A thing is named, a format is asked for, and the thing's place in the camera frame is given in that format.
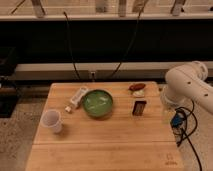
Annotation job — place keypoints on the dark eraser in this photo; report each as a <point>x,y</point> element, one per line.
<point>138,108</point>

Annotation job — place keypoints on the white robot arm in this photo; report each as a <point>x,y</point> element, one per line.
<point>188,81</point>

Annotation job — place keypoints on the green bowl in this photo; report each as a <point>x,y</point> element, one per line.
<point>97,103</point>

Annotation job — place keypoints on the red sausage toy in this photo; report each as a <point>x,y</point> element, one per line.
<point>135,87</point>

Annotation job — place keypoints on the small white object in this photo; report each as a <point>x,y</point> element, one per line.
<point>138,94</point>

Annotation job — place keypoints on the white tube bottle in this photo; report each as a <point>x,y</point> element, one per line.
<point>75,100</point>

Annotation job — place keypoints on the white plastic cup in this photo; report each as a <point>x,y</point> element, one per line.
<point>51,119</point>

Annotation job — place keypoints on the blue connector box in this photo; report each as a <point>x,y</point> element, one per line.
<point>177,120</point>

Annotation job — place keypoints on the wall power outlet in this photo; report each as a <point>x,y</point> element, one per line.
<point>92,75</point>

